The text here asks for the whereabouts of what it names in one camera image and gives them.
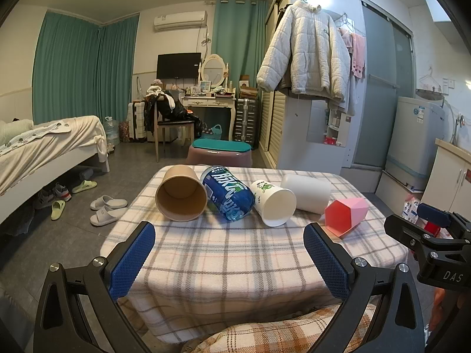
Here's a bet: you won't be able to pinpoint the oval vanity mirror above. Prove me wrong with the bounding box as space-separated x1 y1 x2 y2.
200 54 230 89

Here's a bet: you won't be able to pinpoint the purple stool with teal top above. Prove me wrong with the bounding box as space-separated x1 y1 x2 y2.
186 139 254 168

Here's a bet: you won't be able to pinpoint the patterned gift bag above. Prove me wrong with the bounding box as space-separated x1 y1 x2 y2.
118 120 132 144

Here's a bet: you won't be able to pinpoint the white dressing table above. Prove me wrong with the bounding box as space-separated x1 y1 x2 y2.
180 91 237 145

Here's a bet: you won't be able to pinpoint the cardboard box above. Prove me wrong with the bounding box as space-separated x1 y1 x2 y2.
238 75 260 100

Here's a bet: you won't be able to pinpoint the plaid covered table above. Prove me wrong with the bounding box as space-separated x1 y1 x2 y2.
100 165 410 345

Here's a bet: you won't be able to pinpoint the red container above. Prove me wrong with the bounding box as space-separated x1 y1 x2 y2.
423 221 443 239

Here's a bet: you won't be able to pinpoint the teal curtain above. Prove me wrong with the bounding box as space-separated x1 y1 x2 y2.
211 0 269 93
97 14 141 119
32 11 101 126

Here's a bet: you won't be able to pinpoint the wire clothes hanger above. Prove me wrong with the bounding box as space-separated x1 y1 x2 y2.
419 66 447 93

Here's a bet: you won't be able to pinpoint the large water jug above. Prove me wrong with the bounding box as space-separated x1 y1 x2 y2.
104 116 120 146

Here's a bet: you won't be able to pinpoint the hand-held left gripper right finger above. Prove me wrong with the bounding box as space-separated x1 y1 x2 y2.
304 222 426 353

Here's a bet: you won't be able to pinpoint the brown paper cup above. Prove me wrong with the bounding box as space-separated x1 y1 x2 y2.
155 165 208 223

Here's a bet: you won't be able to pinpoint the pink hexagonal cup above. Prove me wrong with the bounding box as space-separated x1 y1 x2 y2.
324 197 368 237

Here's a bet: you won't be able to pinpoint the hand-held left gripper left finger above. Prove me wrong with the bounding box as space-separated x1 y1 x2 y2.
35 221 157 353

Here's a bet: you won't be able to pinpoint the white washing machine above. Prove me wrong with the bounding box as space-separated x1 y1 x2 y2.
384 96 455 192

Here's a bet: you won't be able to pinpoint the bed with beige sheet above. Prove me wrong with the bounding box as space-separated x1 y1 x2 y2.
0 115 112 226

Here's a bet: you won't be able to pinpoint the orange plaid blanket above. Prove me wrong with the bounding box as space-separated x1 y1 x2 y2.
184 302 378 353

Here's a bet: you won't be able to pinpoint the wooden chair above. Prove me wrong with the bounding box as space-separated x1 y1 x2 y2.
155 99 195 163

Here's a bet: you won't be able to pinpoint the teal plastic basket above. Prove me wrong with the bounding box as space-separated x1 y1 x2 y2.
202 124 223 141

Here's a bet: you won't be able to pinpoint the frosted glass door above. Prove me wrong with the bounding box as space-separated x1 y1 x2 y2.
350 0 415 172

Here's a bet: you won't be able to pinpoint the white printed packet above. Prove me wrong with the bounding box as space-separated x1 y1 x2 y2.
402 194 424 226

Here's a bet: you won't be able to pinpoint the pile of clothes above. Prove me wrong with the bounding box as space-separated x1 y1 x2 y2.
143 84 202 135

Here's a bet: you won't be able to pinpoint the white slipper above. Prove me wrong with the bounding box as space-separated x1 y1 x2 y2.
90 206 130 227
90 195 129 210

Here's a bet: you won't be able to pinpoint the white green print paper cup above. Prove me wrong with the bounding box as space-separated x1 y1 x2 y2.
251 179 297 227

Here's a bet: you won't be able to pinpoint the light green pillow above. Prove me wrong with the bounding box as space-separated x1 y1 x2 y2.
0 119 34 145

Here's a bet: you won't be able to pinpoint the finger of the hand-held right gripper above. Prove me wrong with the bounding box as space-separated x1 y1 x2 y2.
417 203 454 229
384 214 432 252

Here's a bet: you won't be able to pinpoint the grey sneakers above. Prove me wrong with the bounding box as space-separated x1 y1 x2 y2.
34 183 73 210

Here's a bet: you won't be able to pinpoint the person's right hand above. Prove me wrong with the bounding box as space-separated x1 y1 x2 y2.
431 287 454 326

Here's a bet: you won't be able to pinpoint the plain white cup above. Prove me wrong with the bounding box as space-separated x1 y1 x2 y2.
280 174 331 214

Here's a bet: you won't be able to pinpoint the white cabinet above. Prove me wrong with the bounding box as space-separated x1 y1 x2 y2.
421 138 471 214

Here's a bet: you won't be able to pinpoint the white air conditioner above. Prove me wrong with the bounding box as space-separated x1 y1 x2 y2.
153 10 208 32

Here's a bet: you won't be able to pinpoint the white suitcase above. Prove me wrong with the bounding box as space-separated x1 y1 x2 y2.
127 100 148 141

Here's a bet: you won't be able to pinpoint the white puffer jacket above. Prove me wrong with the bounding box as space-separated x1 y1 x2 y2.
256 0 352 102

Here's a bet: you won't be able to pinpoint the black television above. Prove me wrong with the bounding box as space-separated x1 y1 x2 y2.
157 53 202 80

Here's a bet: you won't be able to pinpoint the white wardrobe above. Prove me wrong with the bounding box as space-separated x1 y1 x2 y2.
258 0 349 170

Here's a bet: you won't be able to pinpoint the dark grey suitcase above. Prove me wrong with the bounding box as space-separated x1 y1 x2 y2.
233 98 260 150

